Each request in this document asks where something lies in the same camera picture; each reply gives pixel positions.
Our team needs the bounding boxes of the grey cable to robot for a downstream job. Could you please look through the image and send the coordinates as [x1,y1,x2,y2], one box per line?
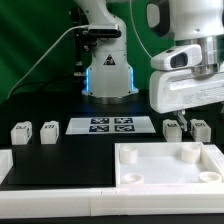
[6,25,90,100]

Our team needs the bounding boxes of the black stand behind robot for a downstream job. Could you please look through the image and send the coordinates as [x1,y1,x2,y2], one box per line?
[69,7,88,77]

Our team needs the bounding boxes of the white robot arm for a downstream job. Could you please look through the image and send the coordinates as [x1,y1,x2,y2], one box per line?
[73,0,224,116]

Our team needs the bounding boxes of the white square table top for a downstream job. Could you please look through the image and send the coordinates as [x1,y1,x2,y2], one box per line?
[115,142,224,186]

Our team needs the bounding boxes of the white fence rail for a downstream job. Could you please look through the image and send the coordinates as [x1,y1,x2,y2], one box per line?
[0,184,224,219]
[0,149,13,184]
[203,145,224,178]

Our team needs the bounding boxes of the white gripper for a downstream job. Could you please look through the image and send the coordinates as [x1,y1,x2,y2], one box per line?
[149,65,224,131]

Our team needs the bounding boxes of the white right fence rail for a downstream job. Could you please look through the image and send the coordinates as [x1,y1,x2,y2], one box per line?
[203,145,224,178]

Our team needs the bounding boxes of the white left fence rail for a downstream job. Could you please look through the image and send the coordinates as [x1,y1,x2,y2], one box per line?
[0,149,13,184]

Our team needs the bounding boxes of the white front fence rail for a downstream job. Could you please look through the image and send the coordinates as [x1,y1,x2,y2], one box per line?
[0,184,224,219]

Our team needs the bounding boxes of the white sheet with tags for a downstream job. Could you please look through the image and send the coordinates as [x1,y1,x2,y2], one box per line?
[66,116,155,135]

